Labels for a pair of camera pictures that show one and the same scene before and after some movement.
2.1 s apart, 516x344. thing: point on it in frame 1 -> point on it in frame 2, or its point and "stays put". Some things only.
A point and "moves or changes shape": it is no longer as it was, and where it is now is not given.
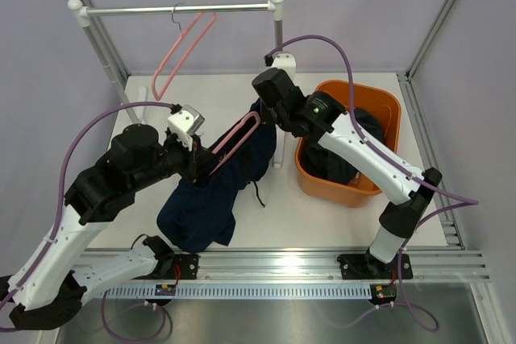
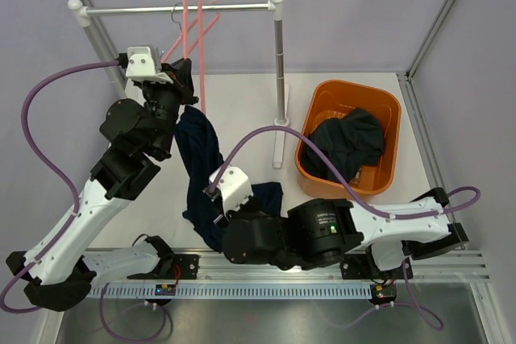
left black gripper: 196,160 -> 179,73
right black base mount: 368,267 stays put
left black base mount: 185,267 stays put
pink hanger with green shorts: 187,57 stays put
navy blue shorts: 201,212 moves or changes shape
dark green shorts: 322,162 stays put
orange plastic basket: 383,99 stays put
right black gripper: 266,117 -> 234,216
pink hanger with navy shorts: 236,151 -> 185,36
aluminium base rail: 453,263 stays put
